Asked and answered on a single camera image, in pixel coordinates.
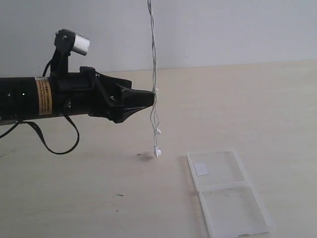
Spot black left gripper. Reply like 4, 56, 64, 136
51, 67, 155, 123

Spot white wired earphones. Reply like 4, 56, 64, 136
147, 0, 161, 158

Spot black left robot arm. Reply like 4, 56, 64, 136
0, 67, 155, 124

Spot clear plastic hinged case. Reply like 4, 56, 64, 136
187, 148, 274, 238

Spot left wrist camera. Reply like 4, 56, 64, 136
50, 29, 90, 76

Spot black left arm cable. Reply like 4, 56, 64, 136
0, 58, 80, 155

